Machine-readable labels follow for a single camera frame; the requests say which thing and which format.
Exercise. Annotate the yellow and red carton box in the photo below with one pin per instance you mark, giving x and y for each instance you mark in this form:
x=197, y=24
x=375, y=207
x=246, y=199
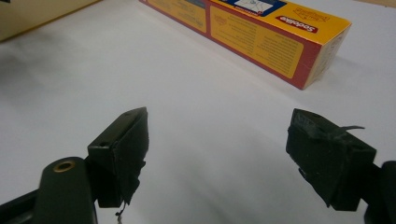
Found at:
x=274, y=40

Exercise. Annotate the beige cardboard box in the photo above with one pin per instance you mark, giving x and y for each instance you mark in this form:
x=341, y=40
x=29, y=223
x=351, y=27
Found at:
x=34, y=14

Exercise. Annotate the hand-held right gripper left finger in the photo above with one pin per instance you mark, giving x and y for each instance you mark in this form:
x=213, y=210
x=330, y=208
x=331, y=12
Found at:
x=120, y=155

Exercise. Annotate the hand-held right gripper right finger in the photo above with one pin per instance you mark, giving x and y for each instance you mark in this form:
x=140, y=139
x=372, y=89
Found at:
x=330, y=161

